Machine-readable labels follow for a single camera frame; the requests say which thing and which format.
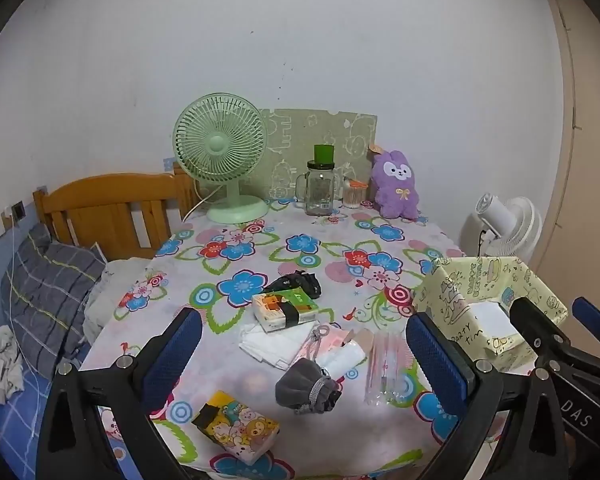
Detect yellow patterned storage box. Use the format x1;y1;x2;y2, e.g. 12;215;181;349
411;255;569;373

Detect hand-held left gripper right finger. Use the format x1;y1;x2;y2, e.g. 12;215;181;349
405;311;567;480

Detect glass mug with green lid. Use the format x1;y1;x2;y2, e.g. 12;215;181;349
295;144;342;217

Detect white clip fan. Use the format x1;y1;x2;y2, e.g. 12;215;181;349
459;192;543;263

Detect floral tablecloth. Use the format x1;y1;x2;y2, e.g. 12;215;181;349
77;200;546;480

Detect cotton swab jar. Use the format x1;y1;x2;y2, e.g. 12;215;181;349
341;177;368;209

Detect white cloth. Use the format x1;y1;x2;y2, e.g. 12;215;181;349
314;344;368;378
0;325;25;405

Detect orange green tissue packet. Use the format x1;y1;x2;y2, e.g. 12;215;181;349
251;287;318;335

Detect green desk fan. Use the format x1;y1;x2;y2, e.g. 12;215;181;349
173;92;270;224

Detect beige bandage roll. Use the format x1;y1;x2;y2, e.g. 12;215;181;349
347;328;377;361

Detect white face masks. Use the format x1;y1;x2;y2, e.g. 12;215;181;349
239;321;321;372

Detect beige fan power cable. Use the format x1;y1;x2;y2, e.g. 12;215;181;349
181;187;212;222

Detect pink mask packet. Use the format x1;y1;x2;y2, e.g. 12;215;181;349
292;324;361;366

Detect green patterned board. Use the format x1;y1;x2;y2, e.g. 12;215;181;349
257;108;379;202

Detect wooden bed headboard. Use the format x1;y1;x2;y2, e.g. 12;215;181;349
32;162;201;261

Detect blue bed sheet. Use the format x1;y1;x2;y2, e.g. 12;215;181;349
0;355;131;480

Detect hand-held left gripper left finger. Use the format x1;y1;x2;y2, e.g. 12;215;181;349
36;306;203;480

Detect grey plaid pillow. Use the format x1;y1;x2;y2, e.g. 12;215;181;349
0;222;107;378

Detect grey drawstring pouch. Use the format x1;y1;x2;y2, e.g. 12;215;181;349
275;357;343;416

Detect crumpled white cloth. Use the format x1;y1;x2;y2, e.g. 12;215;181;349
0;325;25;405

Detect purple plush rabbit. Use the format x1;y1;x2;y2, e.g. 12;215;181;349
369;144;421;221

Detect black plastic bag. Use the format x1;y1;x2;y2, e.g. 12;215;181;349
267;270;322;306

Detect cartoon bear tissue packet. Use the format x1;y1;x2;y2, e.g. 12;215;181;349
191;390;281;466

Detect beige door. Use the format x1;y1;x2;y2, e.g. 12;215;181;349
544;0;600;321

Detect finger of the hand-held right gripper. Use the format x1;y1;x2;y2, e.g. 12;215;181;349
572;296;600;361
509;297;600;397

